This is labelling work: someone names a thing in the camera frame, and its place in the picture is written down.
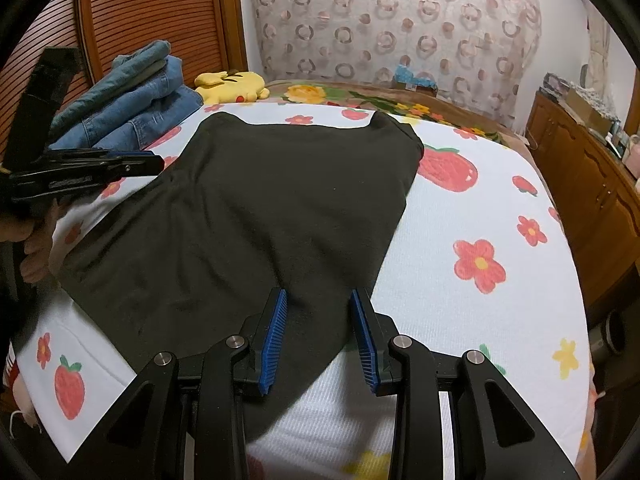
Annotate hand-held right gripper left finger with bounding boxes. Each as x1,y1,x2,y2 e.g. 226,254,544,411
82,287,290,480

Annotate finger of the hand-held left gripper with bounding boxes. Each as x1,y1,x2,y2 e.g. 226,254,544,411
47,147,148,161
15,156,166,207

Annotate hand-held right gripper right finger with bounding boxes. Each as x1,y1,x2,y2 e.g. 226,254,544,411
348,288,581,480

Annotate black pants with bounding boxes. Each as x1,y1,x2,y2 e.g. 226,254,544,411
56,111,426,442

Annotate person's left hand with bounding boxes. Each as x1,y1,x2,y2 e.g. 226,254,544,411
0,202,68,287

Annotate light blue folded jeans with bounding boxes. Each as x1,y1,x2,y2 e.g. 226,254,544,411
49,40,174,133

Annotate white flower strawberry blanket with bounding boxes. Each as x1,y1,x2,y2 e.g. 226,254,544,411
9,101,595,480

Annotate yellow plush toy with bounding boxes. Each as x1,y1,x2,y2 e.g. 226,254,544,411
193,70,271,106

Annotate brown slatted wooden wardrobe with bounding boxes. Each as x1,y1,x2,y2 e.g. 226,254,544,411
0,0,249,173

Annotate grey trash bin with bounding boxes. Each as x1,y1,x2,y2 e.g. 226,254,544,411
586,309,627,362

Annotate red white cloth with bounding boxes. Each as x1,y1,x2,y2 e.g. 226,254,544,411
0,339,42,433

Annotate blue packaged item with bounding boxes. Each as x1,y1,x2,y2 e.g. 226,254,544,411
392,64,439,97

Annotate brown wooden side cabinet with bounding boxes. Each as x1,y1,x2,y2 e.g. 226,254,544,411
524,89,640,308

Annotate cardboard box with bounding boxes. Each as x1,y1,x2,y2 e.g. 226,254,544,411
569,91,614,134

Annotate pink thermos jug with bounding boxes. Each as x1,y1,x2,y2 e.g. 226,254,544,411
624,134,640,177

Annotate beige tied side curtain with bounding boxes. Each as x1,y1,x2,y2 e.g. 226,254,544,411
584,14,627,113

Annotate ring patterned sheer curtain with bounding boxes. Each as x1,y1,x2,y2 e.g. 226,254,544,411
249,0,544,129

